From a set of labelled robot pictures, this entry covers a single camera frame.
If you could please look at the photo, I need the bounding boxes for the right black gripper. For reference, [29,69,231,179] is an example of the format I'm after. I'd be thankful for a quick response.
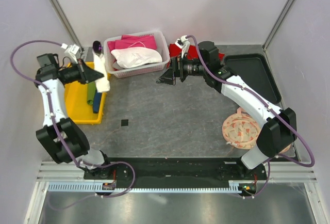
[156,52,207,86]

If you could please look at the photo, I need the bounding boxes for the white paper napkin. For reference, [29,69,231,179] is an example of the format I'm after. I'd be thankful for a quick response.
[92,50,111,93]

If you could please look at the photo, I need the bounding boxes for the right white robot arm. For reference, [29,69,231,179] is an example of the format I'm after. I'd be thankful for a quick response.
[156,40,296,180]

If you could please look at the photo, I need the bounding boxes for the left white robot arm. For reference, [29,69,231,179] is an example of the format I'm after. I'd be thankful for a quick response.
[35,54,113,179]

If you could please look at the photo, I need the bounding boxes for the red folded cloth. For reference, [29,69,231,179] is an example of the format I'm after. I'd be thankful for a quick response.
[169,44,225,61]

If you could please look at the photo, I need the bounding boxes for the yellow plastic tray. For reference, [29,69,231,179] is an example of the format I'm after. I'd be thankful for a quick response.
[64,61,111,125]

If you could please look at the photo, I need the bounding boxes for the white plastic basket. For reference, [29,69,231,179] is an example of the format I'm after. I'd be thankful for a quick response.
[103,31,170,78]

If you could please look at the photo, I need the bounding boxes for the white cloth in basket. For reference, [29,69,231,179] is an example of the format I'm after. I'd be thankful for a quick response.
[111,47,162,69]

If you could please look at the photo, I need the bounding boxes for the pink cloth in basket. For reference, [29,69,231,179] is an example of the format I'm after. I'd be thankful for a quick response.
[107,35,157,51]

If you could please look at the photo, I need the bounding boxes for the small black square marker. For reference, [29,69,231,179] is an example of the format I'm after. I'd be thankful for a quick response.
[121,119,129,126]

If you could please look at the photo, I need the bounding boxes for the black plastic tray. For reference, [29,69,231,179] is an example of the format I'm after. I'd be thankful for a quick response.
[224,53,282,104]

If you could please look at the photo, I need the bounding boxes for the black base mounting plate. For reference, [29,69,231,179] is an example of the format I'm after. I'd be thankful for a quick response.
[84,157,267,188]

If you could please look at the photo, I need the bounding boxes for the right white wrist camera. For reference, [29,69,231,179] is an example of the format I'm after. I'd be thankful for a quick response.
[175,35,190,58]

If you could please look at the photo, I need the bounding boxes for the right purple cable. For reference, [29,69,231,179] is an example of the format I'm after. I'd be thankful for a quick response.
[187,35,316,199]

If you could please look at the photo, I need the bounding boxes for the purple cable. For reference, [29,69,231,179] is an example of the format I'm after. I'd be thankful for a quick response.
[9,39,137,211]
[187,35,316,199]

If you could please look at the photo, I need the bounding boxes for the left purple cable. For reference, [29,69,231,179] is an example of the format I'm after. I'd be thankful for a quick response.
[9,39,137,211]

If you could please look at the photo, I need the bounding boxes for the grey slotted cable duct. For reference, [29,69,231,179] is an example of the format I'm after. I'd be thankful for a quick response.
[48,181,241,194]

